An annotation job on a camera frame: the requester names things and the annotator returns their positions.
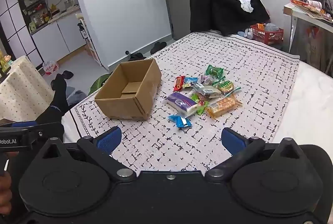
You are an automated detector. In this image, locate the blue white snack packet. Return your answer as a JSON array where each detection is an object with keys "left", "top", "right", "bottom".
[{"left": 168, "top": 113, "right": 192, "bottom": 129}]

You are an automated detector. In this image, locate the person's leg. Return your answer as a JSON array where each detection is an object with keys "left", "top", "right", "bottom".
[{"left": 34, "top": 74, "right": 69, "bottom": 136}]

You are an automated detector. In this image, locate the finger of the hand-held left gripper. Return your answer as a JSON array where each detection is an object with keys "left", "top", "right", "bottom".
[{"left": 0, "top": 121, "right": 61, "bottom": 131}]

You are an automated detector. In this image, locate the green biscuit packet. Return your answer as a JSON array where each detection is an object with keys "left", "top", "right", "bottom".
[{"left": 215, "top": 80, "right": 241, "bottom": 97}]

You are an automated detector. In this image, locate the table with dotted cloth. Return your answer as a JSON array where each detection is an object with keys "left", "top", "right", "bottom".
[{"left": 0, "top": 56, "right": 55, "bottom": 120}]

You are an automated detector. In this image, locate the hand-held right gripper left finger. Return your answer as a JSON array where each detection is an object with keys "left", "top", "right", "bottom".
[{"left": 34, "top": 126, "right": 137, "bottom": 182}]

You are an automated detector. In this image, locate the white clear snack packet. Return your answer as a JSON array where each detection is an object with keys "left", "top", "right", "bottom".
[{"left": 194, "top": 84, "right": 221, "bottom": 98}]

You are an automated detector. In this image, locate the purple white snack packet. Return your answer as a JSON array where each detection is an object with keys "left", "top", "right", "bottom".
[{"left": 166, "top": 92, "right": 199, "bottom": 117}]

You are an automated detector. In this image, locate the light green red-fruit snack packet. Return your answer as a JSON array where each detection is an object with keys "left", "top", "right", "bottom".
[{"left": 191, "top": 94, "right": 209, "bottom": 115}]

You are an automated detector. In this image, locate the narrow white rack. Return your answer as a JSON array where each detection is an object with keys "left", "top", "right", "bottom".
[{"left": 75, "top": 13, "right": 104, "bottom": 68}]

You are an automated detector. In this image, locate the cartoon figure toy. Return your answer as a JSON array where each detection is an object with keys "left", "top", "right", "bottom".
[{"left": 0, "top": 52, "right": 13, "bottom": 68}]

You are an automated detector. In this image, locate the pink white package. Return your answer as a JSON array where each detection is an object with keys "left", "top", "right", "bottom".
[{"left": 42, "top": 61, "right": 60, "bottom": 76}]

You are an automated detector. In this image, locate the white black-patterned printed blanket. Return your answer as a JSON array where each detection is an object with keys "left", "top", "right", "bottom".
[{"left": 62, "top": 30, "right": 301, "bottom": 171}]

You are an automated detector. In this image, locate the grey fluffy cloth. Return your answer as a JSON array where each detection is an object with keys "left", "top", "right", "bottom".
[{"left": 66, "top": 86, "right": 86, "bottom": 105}]

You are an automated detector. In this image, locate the grey door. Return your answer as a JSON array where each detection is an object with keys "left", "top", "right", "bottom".
[{"left": 160, "top": 0, "right": 221, "bottom": 41}]

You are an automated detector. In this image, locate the small purple snack packet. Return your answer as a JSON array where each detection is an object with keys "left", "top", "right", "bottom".
[{"left": 199, "top": 74, "right": 214, "bottom": 85}]

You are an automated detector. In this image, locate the white printed roll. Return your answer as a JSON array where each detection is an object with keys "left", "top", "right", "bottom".
[{"left": 306, "top": 0, "right": 324, "bottom": 9}]

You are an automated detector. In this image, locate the person's left hand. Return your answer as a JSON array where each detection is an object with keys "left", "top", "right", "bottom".
[{"left": 0, "top": 174, "right": 12, "bottom": 207}]

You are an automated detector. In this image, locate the red plastic basket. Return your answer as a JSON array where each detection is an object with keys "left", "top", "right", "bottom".
[{"left": 250, "top": 24, "right": 284, "bottom": 46}]

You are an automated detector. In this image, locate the white crumpled cloth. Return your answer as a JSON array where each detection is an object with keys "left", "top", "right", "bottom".
[{"left": 236, "top": 0, "right": 254, "bottom": 12}]

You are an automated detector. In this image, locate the green leaf floor mat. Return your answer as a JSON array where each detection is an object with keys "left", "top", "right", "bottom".
[{"left": 90, "top": 73, "right": 113, "bottom": 96}]

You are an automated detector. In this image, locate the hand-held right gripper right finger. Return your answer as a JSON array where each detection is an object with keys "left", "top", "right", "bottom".
[{"left": 205, "top": 127, "right": 308, "bottom": 182}]

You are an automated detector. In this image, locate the black-framed sliding door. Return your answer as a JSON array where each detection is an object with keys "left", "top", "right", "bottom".
[{"left": 0, "top": 0, "right": 43, "bottom": 66}]

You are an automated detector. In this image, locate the white mattress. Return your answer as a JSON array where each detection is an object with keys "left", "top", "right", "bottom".
[{"left": 271, "top": 60, "right": 333, "bottom": 149}]

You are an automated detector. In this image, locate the orange cracker packet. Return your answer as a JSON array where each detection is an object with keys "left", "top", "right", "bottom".
[{"left": 205, "top": 96, "right": 243, "bottom": 118}]

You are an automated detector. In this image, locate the small blue yellow-print snack packet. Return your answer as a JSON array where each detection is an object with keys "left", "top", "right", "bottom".
[{"left": 183, "top": 77, "right": 199, "bottom": 90}]

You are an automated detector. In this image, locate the black jacket on chair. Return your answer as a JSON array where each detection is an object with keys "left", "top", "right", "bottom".
[{"left": 190, "top": 0, "right": 271, "bottom": 37}]

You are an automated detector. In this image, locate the red snack packet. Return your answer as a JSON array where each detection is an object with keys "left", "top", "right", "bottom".
[{"left": 173, "top": 76, "right": 186, "bottom": 91}]

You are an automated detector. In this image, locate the brown cardboard box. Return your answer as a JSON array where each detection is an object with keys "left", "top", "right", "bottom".
[{"left": 94, "top": 58, "right": 162, "bottom": 121}]

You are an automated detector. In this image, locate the white kitchen cabinet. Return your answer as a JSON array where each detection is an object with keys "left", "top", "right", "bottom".
[{"left": 30, "top": 9, "right": 91, "bottom": 63}]

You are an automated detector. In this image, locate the white desk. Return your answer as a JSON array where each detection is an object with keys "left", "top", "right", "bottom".
[{"left": 283, "top": 3, "right": 333, "bottom": 76}]

